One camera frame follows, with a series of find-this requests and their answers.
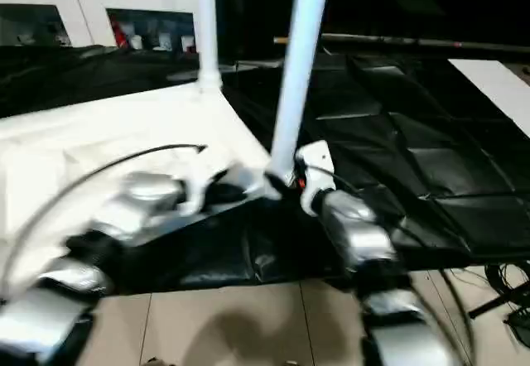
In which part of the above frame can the white plastic table leg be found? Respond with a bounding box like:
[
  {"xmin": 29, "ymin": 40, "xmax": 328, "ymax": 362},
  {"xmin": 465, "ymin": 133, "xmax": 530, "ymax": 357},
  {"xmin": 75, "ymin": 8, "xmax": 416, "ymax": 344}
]
[
  {"xmin": 196, "ymin": 0, "xmax": 224, "ymax": 94},
  {"xmin": 264, "ymin": 0, "xmax": 332, "ymax": 193}
]

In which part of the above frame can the white plastic table top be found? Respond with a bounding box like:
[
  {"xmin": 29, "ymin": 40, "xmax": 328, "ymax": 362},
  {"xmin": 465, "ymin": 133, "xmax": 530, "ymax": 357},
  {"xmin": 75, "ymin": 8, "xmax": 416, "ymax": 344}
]
[{"xmin": 0, "ymin": 80, "xmax": 291, "ymax": 296}]

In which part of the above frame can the black mat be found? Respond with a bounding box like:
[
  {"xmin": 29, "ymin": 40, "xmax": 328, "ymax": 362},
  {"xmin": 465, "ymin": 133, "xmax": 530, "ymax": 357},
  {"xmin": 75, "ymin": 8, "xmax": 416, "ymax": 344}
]
[{"xmin": 0, "ymin": 42, "xmax": 530, "ymax": 296}]

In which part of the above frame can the dark metal rod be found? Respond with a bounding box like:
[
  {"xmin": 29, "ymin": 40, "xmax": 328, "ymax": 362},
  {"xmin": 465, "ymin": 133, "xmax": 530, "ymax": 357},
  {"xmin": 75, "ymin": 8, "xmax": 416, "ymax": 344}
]
[{"xmin": 320, "ymin": 33, "xmax": 530, "ymax": 52}]

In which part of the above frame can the black backdrop cloth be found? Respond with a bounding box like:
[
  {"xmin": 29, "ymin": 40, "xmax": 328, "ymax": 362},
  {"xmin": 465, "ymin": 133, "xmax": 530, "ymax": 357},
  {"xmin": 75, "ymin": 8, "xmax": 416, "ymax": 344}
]
[{"xmin": 214, "ymin": 0, "xmax": 530, "ymax": 48}]

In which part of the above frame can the white flat panel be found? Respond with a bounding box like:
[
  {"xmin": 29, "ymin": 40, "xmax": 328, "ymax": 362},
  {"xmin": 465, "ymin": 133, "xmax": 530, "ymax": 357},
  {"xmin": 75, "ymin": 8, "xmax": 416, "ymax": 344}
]
[{"xmin": 448, "ymin": 58, "xmax": 530, "ymax": 139}]

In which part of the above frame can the black stand rod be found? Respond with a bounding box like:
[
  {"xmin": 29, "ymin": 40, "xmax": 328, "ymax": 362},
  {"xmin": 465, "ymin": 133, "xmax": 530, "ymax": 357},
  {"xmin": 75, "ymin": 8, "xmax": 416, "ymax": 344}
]
[{"xmin": 468, "ymin": 282, "xmax": 530, "ymax": 320}]

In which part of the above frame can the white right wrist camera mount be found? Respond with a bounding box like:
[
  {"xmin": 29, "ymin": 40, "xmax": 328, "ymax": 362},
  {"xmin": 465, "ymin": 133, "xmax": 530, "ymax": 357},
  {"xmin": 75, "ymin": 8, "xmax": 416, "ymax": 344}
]
[{"xmin": 296, "ymin": 142, "xmax": 336, "ymax": 218}]

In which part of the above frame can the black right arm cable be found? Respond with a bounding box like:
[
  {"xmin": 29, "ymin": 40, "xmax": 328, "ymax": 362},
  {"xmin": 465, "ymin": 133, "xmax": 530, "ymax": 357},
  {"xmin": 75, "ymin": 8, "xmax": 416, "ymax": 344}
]
[{"xmin": 304, "ymin": 166, "xmax": 473, "ymax": 366}]

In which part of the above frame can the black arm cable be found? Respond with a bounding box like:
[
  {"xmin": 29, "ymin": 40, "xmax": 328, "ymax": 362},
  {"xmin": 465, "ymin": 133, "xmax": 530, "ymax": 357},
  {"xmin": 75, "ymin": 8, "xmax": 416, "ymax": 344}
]
[
  {"xmin": 304, "ymin": 166, "xmax": 473, "ymax": 366},
  {"xmin": 0, "ymin": 144, "xmax": 208, "ymax": 296}
]

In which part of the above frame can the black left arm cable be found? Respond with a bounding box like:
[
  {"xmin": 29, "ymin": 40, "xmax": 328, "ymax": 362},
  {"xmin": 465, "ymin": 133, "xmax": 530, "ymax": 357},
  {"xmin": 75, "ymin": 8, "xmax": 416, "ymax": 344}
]
[{"xmin": 0, "ymin": 144, "xmax": 208, "ymax": 296}]

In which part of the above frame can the black floor cable bundle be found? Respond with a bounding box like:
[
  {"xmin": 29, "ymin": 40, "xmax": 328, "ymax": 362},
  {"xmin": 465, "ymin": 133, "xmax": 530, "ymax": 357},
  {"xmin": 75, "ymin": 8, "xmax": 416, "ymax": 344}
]
[{"xmin": 486, "ymin": 262, "xmax": 530, "ymax": 301}]

